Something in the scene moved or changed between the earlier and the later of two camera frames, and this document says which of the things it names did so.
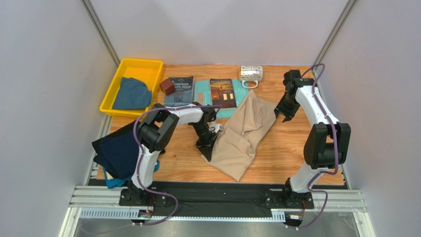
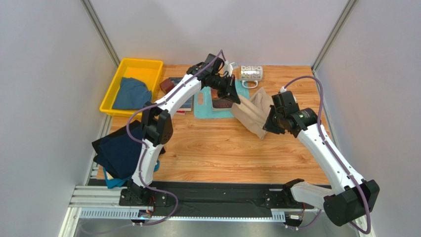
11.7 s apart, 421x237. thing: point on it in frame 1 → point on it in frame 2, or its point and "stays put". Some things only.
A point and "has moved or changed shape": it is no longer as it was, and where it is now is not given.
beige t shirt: x=236 y=145 has moved or changed shape
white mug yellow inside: x=251 y=73 stays put
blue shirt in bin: x=133 y=94 stays put
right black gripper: x=284 y=109 → x=274 y=119
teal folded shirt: x=113 y=183 stays put
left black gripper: x=206 y=147 → x=230 y=92
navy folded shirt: x=118 y=155 stays put
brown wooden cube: x=167 y=86 stays put
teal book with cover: x=202 y=96 stays put
